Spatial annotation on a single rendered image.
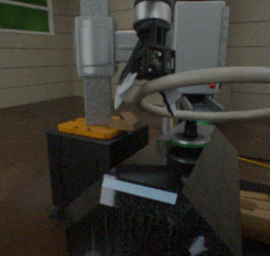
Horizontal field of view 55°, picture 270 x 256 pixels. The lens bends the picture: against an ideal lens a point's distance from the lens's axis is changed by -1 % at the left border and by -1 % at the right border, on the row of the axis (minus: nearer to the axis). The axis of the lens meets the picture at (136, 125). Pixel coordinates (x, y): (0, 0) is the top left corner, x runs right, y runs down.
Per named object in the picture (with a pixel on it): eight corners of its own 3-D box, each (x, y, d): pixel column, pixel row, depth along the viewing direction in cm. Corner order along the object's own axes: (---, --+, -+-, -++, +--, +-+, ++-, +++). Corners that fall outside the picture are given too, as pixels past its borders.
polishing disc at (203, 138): (202, 147, 128) (202, 145, 128) (163, 139, 139) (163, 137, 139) (215, 136, 145) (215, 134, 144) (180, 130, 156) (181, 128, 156)
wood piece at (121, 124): (108, 128, 192) (107, 121, 191) (114, 125, 201) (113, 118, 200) (133, 130, 186) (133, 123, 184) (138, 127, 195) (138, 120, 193)
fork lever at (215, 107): (171, 96, 161) (172, 88, 159) (203, 97, 159) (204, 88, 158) (178, 121, 94) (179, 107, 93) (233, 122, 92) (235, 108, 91)
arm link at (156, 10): (127, 15, 64) (161, 25, 68) (126, 34, 63) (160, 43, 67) (143, -4, 56) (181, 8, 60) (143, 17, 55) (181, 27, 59)
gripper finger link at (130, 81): (113, 96, 52) (139, 65, 55) (104, 101, 57) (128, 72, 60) (124, 106, 53) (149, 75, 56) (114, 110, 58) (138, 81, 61)
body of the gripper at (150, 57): (145, 69, 53) (147, 15, 55) (129, 80, 61) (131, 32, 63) (176, 76, 57) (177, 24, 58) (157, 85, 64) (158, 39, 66)
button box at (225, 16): (214, 71, 129) (219, 10, 122) (220, 71, 129) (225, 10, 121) (218, 72, 121) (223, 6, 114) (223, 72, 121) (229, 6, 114)
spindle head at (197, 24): (169, 90, 162) (172, 13, 151) (205, 90, 160) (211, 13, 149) (171, 99, 128) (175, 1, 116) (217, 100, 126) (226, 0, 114)
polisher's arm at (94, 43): (69, 65, 181) (67, 27, 175) (80, 63, 214) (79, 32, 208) (176, 65, 180) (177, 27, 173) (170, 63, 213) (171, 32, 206)
